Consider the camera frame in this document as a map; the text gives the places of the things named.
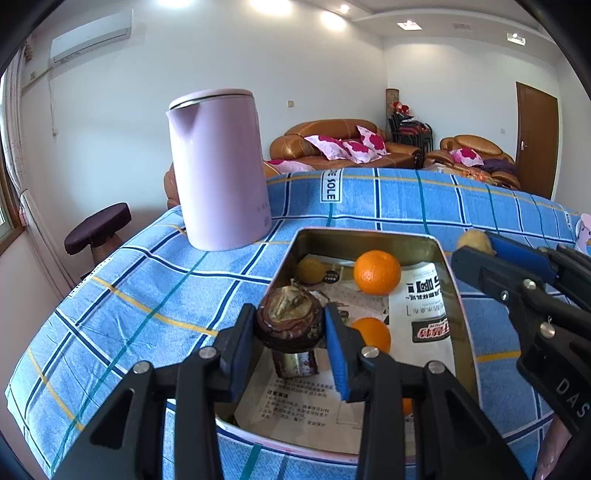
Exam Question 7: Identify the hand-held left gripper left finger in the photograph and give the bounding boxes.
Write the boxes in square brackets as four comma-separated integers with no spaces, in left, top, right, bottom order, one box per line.
[53,302,258,480]

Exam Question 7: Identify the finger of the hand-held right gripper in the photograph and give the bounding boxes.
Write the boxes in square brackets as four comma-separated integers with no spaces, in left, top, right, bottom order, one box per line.
[451,247,591,345]
[489,233,591,315]

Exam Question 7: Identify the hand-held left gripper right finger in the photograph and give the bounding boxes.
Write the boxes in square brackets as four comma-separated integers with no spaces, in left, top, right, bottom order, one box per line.
[323,302,529,480]

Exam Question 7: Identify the metal tin box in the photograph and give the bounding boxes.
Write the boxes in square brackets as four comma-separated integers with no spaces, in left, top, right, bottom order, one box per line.
[215,226,481,469]

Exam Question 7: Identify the large orange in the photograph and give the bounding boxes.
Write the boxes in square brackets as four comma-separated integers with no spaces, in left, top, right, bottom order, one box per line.
[353,250,402,296]

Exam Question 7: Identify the person's right hand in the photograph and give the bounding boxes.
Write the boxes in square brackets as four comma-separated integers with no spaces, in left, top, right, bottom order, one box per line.
[536,415,572,480]

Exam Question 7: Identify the pink cartoon cup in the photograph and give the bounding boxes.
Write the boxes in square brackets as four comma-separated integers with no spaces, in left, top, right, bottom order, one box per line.
[574,217,591,254]

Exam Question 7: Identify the printed paper leaflet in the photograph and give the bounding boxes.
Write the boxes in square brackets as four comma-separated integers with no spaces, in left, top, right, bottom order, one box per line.
[235,261,455,455]

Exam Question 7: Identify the small yellow fruit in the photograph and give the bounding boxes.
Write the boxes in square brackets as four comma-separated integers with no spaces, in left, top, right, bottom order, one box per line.
[297,257,325,284]

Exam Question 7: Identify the purple cloth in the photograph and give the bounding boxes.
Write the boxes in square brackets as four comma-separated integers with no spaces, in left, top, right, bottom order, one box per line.
[482,158,515,176]

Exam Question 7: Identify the brown leather armchair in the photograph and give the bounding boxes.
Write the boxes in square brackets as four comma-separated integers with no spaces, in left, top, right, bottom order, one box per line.
[424,135,520,190]

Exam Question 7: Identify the brown wooden door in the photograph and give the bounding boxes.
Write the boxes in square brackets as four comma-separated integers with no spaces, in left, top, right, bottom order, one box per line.
[515,82,559,200]

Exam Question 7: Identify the blue plaid tablecloth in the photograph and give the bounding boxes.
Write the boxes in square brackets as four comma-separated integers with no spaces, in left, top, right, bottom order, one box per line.
[4,167,591,480]

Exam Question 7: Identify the stacked dark chairs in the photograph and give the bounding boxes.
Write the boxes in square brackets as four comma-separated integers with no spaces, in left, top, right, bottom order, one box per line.
[388,113,434,155]

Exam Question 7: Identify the pink electric kettle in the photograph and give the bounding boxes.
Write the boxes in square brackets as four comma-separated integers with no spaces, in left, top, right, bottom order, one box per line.
[166,88,273,252]

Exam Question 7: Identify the round dark stool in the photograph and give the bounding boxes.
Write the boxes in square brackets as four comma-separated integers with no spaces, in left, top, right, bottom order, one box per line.
[64,202,132,280]

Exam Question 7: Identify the long brown leather sofa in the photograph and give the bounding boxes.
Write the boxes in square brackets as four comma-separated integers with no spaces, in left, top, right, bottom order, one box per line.
[270,119,423,169]

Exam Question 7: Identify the light curtain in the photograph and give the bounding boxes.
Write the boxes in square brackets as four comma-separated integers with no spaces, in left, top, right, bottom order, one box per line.
[2,44,75,289]

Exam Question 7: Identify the white air conditioner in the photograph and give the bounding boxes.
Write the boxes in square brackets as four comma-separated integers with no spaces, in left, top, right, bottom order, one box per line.
[48,10,134,63]

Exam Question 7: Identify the wooden window frame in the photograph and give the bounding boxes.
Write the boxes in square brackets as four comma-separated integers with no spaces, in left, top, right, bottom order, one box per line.
[0,148,24,257]

